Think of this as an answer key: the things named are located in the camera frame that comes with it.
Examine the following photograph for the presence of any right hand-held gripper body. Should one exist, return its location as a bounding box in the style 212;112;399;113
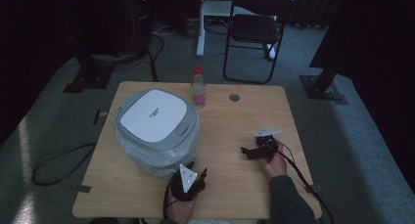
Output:
254;126;283;162

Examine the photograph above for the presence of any grey trash can white lid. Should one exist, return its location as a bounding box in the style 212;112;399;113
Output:
113;88;202;180

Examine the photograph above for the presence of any clear plastic bin liner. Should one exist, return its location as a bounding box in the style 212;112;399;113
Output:
113;119;202;180

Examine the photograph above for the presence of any small dark floor bracket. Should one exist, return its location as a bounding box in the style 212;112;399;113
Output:
93;109;110;127

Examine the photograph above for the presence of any hand-held gripper black cable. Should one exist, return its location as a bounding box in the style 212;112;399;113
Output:
276;140;335;224
161;179;175;220

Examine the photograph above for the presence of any person's right hand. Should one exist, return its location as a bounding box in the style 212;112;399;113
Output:
260;151;289;180

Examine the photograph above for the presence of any black floor cable loop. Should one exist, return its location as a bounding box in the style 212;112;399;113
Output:
31;142;98;187

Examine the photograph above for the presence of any clear bottle red cap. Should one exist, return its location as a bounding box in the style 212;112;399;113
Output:
191;66;208;109

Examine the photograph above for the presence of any right hand-held gripper black cable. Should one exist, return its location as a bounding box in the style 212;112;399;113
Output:
276;140;335;224

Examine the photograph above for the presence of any black metal stand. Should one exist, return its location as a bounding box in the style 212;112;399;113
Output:
63;52;115;94
300;37;349;106

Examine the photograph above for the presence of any white desk leg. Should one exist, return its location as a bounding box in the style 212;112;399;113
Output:
196;0;235;59

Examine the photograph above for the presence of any grey tape strip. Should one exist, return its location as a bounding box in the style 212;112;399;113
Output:
76;184;93;195
305;183;323;195

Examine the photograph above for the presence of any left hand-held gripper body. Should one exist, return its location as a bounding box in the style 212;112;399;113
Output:
169;163;208;203

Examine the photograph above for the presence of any person's left hand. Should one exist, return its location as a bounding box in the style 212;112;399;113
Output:
165;197;199;224

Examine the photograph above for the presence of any left hand-held gripper black cable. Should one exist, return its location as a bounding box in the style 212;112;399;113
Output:
161;179;175;220

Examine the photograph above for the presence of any black folding chair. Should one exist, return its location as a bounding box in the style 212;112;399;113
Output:
222;0;296;86

